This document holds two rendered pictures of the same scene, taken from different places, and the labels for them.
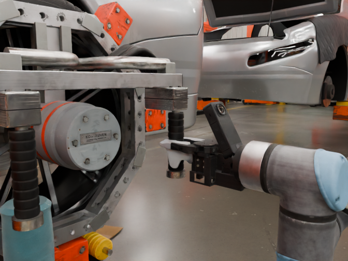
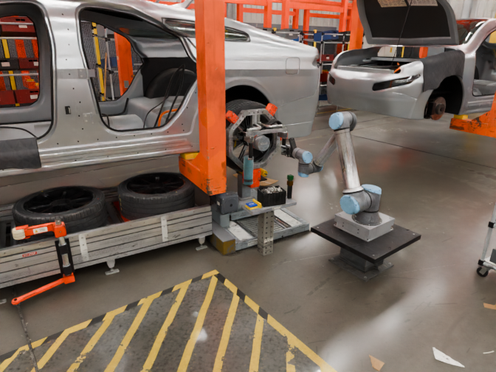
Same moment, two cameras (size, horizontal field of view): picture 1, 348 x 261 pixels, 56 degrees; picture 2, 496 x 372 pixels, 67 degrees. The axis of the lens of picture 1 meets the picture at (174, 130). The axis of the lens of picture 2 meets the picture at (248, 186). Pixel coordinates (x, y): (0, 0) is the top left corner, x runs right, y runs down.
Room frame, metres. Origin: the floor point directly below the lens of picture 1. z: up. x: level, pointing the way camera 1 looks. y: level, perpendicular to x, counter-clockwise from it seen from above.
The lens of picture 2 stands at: (-2.43, -0.71, 1.67)
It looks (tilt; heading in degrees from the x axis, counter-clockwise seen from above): 21 degrees down; 18
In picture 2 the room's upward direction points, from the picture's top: 1 degrees clockwise
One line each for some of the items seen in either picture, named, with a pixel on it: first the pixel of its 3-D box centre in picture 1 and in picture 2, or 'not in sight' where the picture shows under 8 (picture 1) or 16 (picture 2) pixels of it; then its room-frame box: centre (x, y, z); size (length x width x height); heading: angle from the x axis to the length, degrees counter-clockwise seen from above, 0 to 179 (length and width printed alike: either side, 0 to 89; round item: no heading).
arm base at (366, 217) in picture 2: not in sight; (367, 212); (0.36, -0.77, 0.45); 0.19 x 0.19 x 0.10
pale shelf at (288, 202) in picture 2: not in sight; (269, 204); (0.29, 0.00, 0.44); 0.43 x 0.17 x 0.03; 139
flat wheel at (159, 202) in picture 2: not in sight; (157, 195); (0.25, 1.02, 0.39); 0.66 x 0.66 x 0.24
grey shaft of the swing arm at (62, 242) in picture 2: not in sight; (63, 251); (-0.67, 1.21, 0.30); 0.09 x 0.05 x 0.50; 139
